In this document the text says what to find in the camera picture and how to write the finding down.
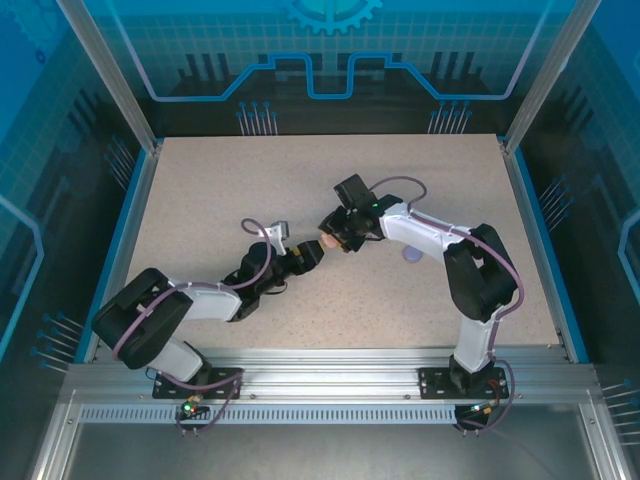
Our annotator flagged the blue table edge strip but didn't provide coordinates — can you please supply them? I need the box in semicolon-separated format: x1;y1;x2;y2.
74;149;151;364
512;149;591;364

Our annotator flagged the steel tray panel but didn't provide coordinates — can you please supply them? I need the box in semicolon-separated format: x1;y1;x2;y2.
29;389;632;480

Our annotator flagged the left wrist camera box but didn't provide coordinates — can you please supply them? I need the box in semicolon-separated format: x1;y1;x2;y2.
267;221;292;251

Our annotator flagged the wide aluminium mounting rail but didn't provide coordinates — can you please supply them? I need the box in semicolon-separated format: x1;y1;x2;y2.
67;347;601;402

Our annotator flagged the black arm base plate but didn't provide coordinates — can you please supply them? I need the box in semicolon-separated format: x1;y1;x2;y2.
417;367;510;400
152;367;245;400

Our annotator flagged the grey slotted cable duct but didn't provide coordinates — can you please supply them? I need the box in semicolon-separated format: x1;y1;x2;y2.
79;405;459;426

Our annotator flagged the aluminium frame post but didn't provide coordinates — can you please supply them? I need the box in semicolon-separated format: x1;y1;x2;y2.
502;0;604;156
54;0;164;154

